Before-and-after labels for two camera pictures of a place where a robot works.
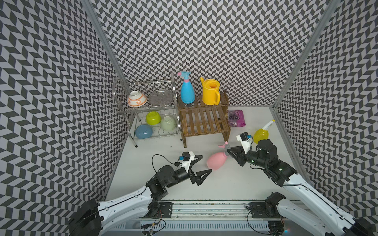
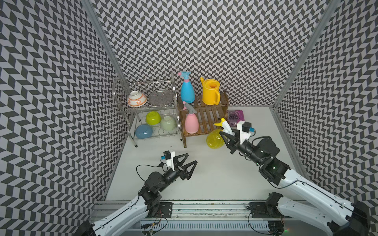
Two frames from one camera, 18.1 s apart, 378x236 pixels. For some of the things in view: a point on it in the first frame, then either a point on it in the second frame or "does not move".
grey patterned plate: [161, 98] does not move
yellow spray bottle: [262, 133] → [214, 140]
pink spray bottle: [216, 160] → [191, 125]
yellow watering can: [211, 94] does not move
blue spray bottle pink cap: [187, 94] does not move
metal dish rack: [151, 106] does not move
